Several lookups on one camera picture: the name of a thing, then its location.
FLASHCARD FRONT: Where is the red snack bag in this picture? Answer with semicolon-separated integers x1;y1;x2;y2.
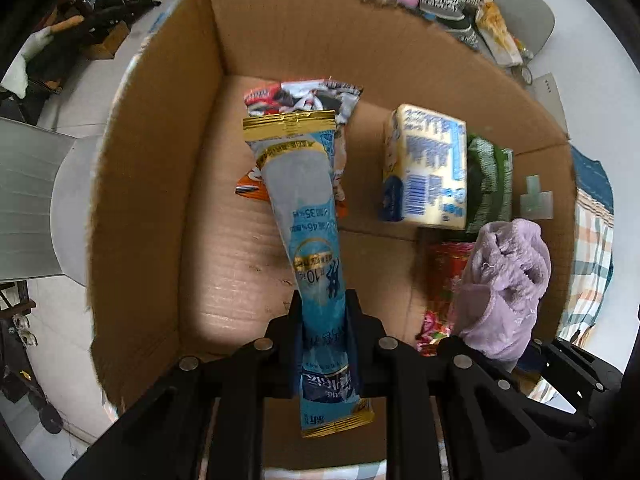
416;242;474;356

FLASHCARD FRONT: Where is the purple soft cloth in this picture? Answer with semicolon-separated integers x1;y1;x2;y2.
451;219;552;372

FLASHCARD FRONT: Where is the yellow tissue pack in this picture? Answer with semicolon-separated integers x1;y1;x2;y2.
382;104;468;231

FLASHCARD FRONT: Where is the blue long snack pouch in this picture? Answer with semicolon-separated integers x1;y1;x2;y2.
243;120;374;438

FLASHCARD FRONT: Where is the green snack bag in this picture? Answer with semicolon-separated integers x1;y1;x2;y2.
465;133;513;234

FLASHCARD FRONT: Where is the orange cartoon snack bag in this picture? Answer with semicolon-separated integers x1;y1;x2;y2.
243;78;362;218

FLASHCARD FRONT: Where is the plaid checkered tablecloth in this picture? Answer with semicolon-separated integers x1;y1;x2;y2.
554;145;615;346

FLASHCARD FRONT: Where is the open brown cardboard box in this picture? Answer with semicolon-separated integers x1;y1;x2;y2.
86;0;578;470

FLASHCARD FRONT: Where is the grey chair at left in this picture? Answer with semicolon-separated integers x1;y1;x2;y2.
1;118;102;286

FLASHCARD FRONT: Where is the yellow white package on chair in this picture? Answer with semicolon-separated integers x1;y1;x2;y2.
475;0;523;68

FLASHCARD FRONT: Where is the black white patterned bag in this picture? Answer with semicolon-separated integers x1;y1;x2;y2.
418;0;483;51

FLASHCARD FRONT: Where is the white goose plush toy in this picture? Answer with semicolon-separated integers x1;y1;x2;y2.
1;15;85;99

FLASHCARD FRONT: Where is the grey chair by wall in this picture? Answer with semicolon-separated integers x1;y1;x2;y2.
495;0;555;56

